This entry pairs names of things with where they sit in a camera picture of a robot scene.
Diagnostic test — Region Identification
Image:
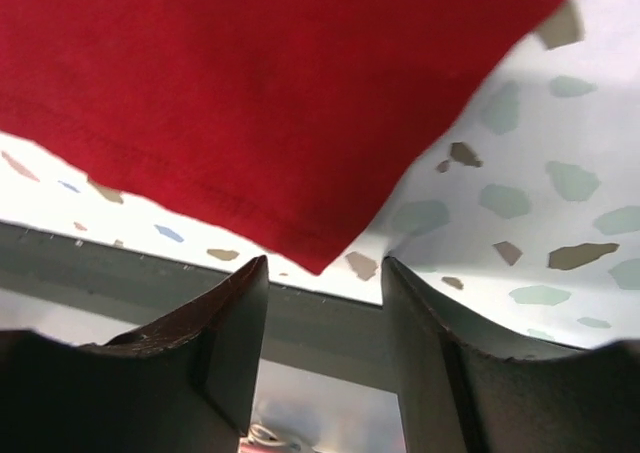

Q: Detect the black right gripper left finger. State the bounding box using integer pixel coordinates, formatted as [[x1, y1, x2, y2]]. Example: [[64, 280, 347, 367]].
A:
[[1, 256, 269, 452]]

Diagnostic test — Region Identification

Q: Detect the aluminium frame rail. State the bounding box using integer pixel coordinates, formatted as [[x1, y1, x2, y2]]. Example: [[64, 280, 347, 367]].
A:
[[1, 223, 395, 392]]

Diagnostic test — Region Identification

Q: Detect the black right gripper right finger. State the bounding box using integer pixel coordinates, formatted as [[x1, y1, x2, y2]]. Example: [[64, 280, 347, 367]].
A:
[[381, 257, 639, 452]]

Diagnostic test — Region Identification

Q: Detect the red t shirt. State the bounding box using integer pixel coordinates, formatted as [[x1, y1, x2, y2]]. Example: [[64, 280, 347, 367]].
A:
[[1, 0, 564, 274]]

